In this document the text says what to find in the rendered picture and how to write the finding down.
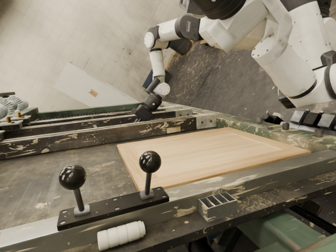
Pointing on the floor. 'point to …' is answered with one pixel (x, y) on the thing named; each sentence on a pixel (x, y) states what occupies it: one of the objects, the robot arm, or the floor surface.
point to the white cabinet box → (89, 88)
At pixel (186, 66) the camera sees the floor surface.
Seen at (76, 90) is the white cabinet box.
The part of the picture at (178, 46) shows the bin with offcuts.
